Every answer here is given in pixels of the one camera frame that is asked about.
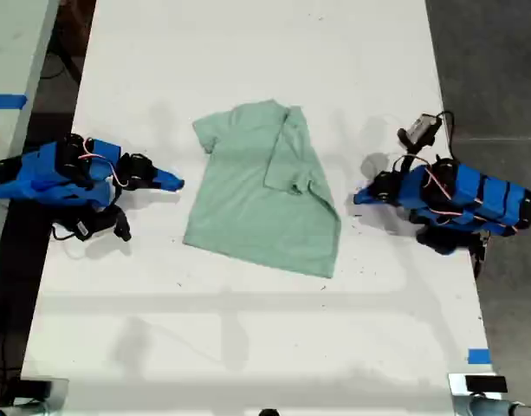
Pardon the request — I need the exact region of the pale green T-shirt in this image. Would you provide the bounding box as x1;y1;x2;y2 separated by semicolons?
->
182;98;342;279

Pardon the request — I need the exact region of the long blue tape strip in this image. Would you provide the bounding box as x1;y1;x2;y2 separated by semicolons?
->
0;93;29;110

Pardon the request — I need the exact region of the white side table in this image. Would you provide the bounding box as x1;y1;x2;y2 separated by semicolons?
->
0;0;62;275

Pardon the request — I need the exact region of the small black box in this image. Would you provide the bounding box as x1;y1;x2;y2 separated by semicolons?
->
465;375;508;393
16;380;54;400

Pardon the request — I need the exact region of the short black camera stalk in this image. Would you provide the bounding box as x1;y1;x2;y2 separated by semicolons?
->
110;205;133;243
401;140;435;175

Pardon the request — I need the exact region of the black camera box grey face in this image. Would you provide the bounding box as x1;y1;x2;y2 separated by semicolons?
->
397;113;444;151

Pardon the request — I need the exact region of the black camera box white label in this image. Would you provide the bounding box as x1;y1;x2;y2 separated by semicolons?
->
71;211;115;242

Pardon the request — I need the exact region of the black floor cable loop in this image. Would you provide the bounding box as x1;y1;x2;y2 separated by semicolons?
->
40;50;82;86

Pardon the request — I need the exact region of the shiny metal table bracket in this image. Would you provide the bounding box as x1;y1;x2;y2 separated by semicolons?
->
0;377;70;416
447;372;531;416

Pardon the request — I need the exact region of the black floor cable bundle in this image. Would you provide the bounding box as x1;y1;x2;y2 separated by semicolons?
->
0;331;26;391

